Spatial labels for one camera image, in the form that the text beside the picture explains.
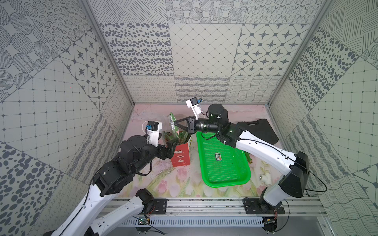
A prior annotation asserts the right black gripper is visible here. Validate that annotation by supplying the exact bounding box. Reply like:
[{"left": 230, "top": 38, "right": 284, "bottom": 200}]
[{"left": 174, "top": 115, "right": 221, "bottom": 134}]

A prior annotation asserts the red green condiment packet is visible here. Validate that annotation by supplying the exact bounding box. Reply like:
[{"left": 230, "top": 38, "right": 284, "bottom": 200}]
[{"left": 162, "top": 131, "right": 191, "bottom": 145}]

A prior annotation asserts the white red paper gift bag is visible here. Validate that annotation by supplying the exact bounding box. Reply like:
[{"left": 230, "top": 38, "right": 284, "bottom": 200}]
[{"left": 163, "top": 136, "right": 192, "bottom": 167}]

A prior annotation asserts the large green soup packet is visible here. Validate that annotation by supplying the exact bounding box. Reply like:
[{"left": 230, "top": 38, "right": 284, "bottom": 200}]
[{"left": 168, "top": 113, "right": 178, "bottom": 133}]

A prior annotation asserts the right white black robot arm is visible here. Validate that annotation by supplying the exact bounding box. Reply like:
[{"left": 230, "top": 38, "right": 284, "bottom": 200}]
[{"left": 174, "top": 100, "right": 313, "bottom": 207}]

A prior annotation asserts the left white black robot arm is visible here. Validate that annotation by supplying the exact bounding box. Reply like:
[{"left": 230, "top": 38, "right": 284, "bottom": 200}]
[{"left": 45, "top": 135, "right": 179, "bottom": 236}]

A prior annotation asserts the small basket label sticker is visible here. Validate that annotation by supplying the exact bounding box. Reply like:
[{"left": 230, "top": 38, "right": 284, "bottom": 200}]
[{"left": 215, "top": 152, "right": 222, "bottom": 161}]

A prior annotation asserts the green plastic basket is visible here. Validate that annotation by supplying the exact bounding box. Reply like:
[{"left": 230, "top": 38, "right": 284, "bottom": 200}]
[{"left": 196, "top": 132, "right": 251, "bottom": 188}]

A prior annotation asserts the black plastic tool case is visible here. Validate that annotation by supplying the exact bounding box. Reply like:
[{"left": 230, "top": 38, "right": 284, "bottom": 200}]
[{"left": 237, "top": 119, "right": 279, "bottom": 145}]

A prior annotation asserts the white crumpled tissue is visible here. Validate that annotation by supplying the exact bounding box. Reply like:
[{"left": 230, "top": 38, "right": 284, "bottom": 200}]
[{"left": 259, "top": 173, "right": 272, "bottom": 186}]

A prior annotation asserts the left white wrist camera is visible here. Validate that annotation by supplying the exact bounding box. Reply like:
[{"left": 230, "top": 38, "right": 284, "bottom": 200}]
[{"left": 145, "top": 121, "right": 163, "bottom": 147}]

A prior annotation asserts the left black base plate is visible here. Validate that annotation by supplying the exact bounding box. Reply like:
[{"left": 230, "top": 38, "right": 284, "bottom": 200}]
[{"left": 142, "top": 198, "right": 168, "bottom": 215}]

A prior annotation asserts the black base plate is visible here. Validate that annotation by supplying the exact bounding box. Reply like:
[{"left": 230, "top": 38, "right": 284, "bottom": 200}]
[
  {"left": 142, "top": 198, "right": 168, "bottom": 215},
  {"left": 242, "top": 198, "right": 285, "bottom": 215}
]

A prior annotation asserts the aluminium mounting rail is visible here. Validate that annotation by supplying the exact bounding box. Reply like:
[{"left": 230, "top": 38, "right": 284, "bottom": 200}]
[{"left": 97, "top": 197, "right": 327, "bottom": 219}]

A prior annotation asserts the green plastic hose nozzle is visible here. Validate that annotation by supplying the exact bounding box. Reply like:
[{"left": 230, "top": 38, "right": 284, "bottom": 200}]
[{"left": 244, "top": 151, "right": 253, "bottom": 164}]

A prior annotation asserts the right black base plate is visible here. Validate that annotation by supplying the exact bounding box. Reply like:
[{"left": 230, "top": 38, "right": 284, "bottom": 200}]
[{"left": 242, "top": 198, "right": 285, "bottom": 215}]

